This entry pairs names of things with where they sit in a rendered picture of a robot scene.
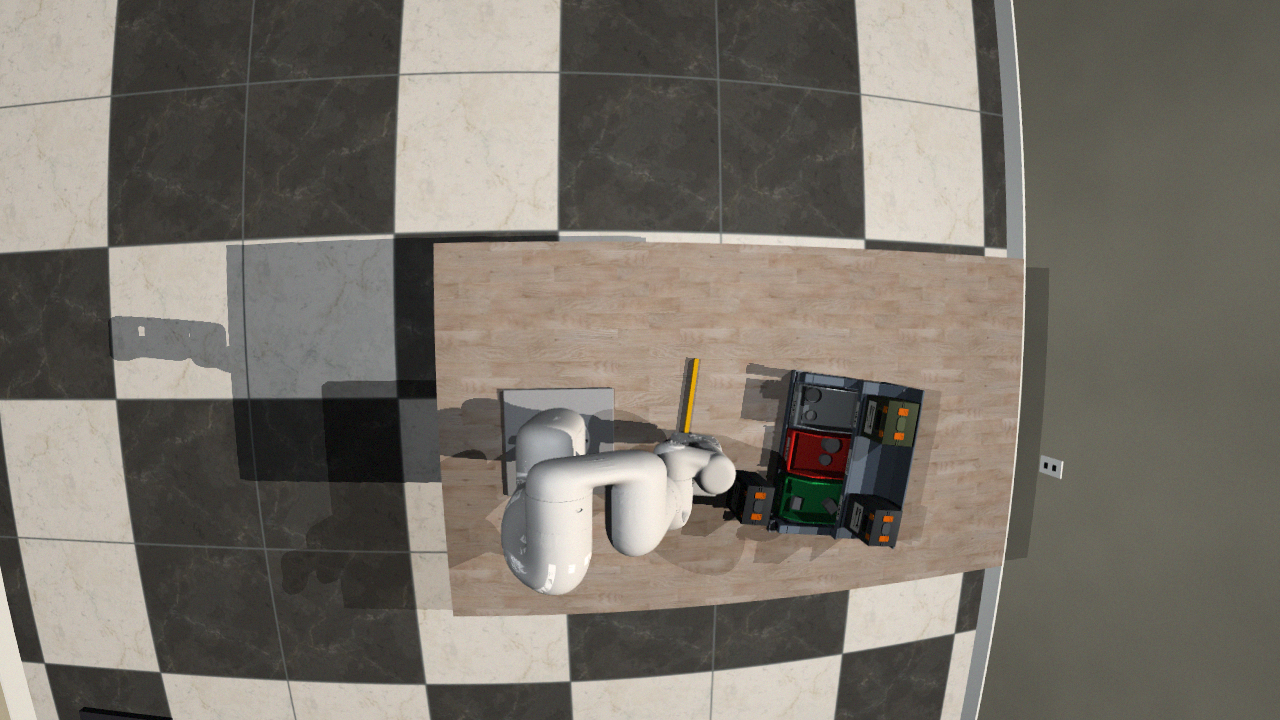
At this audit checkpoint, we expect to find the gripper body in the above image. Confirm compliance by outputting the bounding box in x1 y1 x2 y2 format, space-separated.
671 432 722 452

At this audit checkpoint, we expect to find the red open bin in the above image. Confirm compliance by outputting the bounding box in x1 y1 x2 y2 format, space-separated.
781 428 851 480

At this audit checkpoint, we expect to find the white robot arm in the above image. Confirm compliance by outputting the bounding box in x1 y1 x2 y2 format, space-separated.
500 407 736 594

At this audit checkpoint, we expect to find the yellow bar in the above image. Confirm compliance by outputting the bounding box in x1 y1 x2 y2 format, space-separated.
684 357 699 433

